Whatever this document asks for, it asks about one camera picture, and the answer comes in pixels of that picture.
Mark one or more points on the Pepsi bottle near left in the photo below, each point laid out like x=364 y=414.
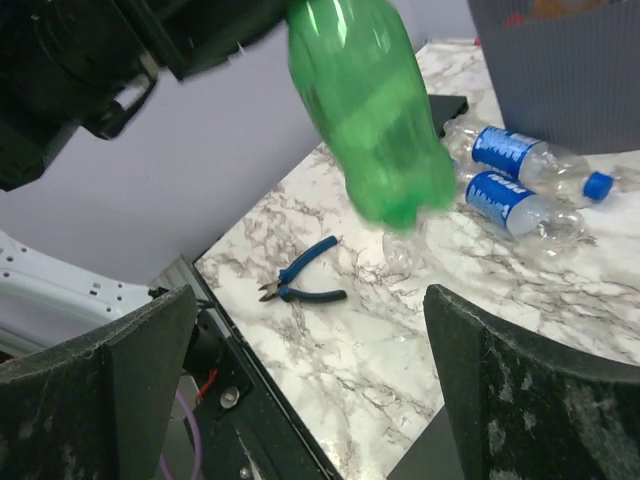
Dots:
x=532 y=220

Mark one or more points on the black block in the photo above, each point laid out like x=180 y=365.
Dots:
x=445 y=108
x=433 y=455

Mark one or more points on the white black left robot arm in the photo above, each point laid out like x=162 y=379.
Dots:
x=91 y=298

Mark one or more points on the grey mesh waste bin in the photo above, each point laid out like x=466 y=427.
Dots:
x=565 y=71

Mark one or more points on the pepsi bottle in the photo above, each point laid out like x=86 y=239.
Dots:
x=543 y=168
x=532 y=220

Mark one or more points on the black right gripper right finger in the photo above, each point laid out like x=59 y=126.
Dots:
x=523 y=406

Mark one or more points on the clear unlabelled crushed bottle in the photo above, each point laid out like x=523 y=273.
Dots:
x=403 y=249

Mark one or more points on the Pepsi bottle far left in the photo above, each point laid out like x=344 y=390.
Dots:
x=543 y=168

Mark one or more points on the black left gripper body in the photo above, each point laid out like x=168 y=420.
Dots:
x=92 y=64

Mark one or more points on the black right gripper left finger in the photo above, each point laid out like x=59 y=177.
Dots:
x=97 y=406

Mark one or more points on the black block far left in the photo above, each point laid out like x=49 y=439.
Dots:
x=445 y=108

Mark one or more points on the black block near centre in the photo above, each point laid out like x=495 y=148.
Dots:
x=433 y=455

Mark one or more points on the green plastic bottle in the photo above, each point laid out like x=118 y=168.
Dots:
x=353 y=65

